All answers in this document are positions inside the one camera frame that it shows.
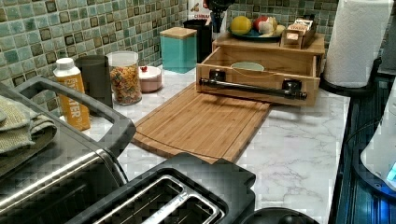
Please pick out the glass jar of cereal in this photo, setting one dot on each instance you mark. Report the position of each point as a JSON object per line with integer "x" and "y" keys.
{"x": 124, "y": 77}

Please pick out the paper towel roll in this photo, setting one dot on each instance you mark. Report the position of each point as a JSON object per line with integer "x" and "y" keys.
{"x": 357, "y": 34}

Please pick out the folded beige towel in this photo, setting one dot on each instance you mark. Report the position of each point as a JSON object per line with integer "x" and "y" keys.
{"x": 23, "y": 133}

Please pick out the teal canister with wooden lid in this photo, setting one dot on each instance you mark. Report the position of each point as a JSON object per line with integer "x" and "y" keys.
{"x": 178, "y": 46}

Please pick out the black paper towel holder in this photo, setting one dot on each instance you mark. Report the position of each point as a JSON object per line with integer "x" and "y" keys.
{"x": 359, "y": 92}

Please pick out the cereal box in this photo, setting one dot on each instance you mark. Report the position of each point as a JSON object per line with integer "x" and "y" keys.
{"x": 197, "y": 11}

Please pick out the pink lidded dish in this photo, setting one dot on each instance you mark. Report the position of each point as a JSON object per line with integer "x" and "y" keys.
{"x": 150, "y": 78}

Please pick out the yellow lemon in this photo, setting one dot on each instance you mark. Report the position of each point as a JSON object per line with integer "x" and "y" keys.
{"x": 240, "y": 25}

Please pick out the black drawer handle bar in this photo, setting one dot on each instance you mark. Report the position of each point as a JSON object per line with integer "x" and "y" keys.
{"x": 291, "y": 88}

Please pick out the peeled banana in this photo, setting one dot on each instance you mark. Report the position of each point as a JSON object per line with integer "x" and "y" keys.
{"x": 270, "y": 27}

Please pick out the open wooden drawer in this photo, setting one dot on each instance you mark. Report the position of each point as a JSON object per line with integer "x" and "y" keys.
{"x": 222, "y": 60}

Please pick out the blue plate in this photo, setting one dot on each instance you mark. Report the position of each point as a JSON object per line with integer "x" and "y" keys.
{"x": 254, "y": 35}

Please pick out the wooden drawer cabinet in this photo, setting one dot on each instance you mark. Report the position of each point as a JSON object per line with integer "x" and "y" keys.
{"x": 304, "y": 62}

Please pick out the green ceramic bowl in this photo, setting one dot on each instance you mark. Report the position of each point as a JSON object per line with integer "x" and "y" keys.
{"x": 248, "y": 66}

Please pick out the black utensil holder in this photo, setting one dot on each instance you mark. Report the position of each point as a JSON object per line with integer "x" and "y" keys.
{"x": 204, "y": 37}

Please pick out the black two-slot toaster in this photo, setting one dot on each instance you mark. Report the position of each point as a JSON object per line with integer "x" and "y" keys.
{"x": 181, "y": 190}

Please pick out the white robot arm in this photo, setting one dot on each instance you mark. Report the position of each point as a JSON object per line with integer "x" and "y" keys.
{"x": 379, "y": 157}

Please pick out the wooden cutting board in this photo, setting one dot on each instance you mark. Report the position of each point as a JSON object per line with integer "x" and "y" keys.
{"x": 210, "y": 127}

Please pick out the wooden tea box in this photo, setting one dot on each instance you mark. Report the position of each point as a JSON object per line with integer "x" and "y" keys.
{"x": 298, "y": 35}

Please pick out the dark grey cup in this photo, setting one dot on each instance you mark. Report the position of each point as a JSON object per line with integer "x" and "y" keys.
{"x": 96, "y": 79}

